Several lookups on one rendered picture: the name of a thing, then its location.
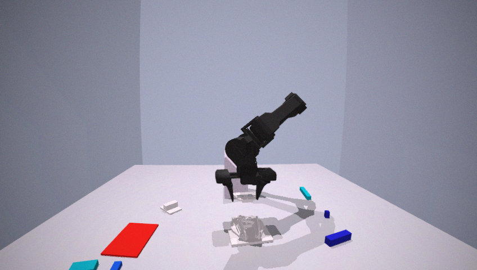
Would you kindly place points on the red flat plate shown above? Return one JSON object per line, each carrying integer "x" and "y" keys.
{"x": 131, "y": 241}

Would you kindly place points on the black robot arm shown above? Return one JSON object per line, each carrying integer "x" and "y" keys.
{"x": 261, "y": 133}

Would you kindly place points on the teal rectangular bar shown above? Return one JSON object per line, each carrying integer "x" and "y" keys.
{"x": 305, "y": 193}

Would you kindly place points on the teal flat block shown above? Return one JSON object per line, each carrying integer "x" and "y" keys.
{"x": 85, "y": 265}

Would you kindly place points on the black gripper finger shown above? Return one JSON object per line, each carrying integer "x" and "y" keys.
{"x": 259, "y": 187}
{"x": 230, "y": 189}

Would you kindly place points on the blue long bar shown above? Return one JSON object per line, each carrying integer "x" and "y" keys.
{"x": 116, "y": 266}

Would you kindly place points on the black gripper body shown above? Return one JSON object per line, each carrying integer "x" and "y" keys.
{"x": 223, "y": 175}

